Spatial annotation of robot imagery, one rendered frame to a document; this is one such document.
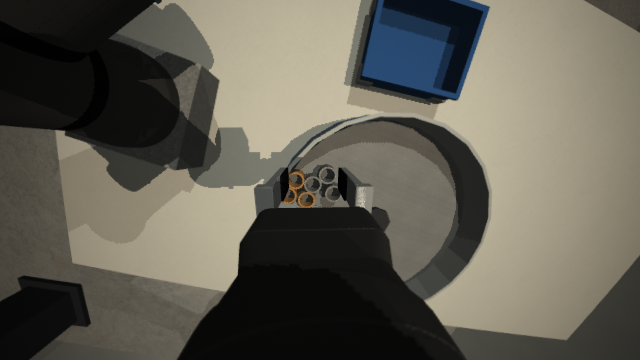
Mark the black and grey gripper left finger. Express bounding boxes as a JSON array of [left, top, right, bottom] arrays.
[[254, 168, 289, 216]]

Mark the dark grey metal bushing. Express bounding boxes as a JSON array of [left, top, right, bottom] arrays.
[[304, 173, 322, 193], [318, 164, 337, 184], [324, 182, 342, 202]]

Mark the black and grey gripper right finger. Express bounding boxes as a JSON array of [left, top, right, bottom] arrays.
[[338, 167, 374, 214]]

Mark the bronze bushing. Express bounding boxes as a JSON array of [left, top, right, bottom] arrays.
[[283, 187, 298, 204], [289, 169, 305, 189], [298, 188, 315, 208]]

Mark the blue open crate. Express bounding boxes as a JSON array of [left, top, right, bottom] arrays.
[[355, 0, 490, 104]]

